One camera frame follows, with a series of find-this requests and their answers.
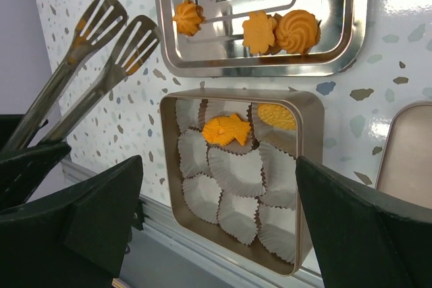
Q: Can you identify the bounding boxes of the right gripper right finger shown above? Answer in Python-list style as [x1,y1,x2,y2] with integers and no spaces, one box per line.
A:
[296,156,431,287]

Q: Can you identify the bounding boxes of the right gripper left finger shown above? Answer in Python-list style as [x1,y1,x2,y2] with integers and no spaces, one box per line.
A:
[1,155,143,287]

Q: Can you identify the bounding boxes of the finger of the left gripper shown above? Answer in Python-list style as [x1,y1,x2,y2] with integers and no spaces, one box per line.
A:
[1,114,71,210]

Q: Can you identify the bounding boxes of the orange dotted round cookie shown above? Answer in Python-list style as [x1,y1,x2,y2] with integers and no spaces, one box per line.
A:
[257,103,297,131]

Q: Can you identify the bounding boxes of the steel serving tongs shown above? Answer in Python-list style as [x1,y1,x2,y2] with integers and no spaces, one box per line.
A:
[1,0,163,152]

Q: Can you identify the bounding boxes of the orange fish cookie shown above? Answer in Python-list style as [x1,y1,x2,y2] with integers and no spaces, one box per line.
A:
[201,113,252,146]

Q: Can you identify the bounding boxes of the orange star swirl cookie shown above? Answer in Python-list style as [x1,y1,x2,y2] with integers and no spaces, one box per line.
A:
[172,0,206,36]

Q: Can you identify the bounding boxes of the gold tin lid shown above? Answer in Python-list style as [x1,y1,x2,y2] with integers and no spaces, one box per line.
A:
[376,101,431,201]

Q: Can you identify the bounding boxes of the gold square cookie tin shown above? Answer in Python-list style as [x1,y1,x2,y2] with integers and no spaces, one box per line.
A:
[160,88,325,276]

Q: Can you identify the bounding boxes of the orange swirl round cookie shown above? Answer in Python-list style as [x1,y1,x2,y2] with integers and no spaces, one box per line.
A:
[275,9,321,55]

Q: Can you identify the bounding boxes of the orange flower flat cookie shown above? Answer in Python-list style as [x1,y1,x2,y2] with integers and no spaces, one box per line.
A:
[242,11,277,55]

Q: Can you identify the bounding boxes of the steel baking tray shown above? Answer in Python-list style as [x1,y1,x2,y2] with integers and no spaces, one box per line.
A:
[156,0,368,77]

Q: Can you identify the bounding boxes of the aluminium front rail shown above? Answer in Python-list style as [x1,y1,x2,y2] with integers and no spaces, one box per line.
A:
[60,159,321,288]

